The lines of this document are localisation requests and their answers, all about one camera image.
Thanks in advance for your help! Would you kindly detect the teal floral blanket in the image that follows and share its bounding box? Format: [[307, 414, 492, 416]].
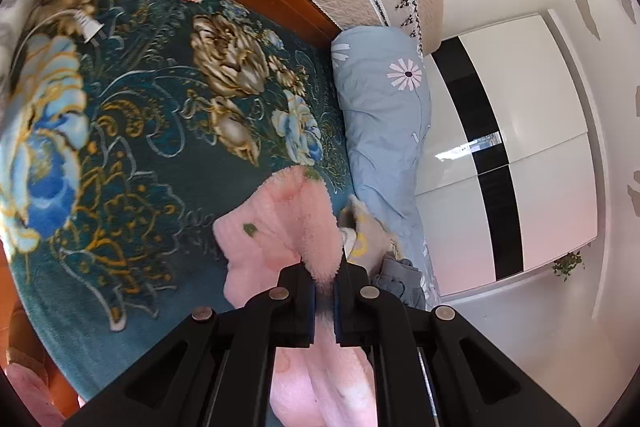
[[0, 0, 351, 408]]

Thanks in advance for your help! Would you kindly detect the pink fluffy slipper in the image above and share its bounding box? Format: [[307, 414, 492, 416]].
[[2, 347, 68, 427]]

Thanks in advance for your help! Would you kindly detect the blue-grey floral pillow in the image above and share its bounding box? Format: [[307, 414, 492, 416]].
[[330, 26, 442, 313]]

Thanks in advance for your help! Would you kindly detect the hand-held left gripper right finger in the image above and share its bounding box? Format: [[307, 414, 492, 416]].
[[334, 263, 581, 427]]

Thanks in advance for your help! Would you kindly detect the pink fleece garment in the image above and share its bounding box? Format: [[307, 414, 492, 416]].
[[212, 165, 376, 427]]

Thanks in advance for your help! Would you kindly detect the grey sweatshirt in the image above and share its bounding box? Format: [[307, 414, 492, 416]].
[[372, 257, 428, 310]]

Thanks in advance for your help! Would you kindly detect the white wardrobe with black stripe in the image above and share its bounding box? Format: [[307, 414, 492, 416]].
[[412, 9, 601, 300]]

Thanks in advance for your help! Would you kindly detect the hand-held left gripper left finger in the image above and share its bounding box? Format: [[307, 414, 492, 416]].
[[65, 263, 317, 427]]

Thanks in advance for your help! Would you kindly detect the cream fluffy garment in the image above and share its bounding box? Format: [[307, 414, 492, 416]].
[[340, 194, 406, 268]]

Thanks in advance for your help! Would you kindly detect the small green plant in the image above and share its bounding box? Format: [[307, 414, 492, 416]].
[[551, 251, 586, 282]]

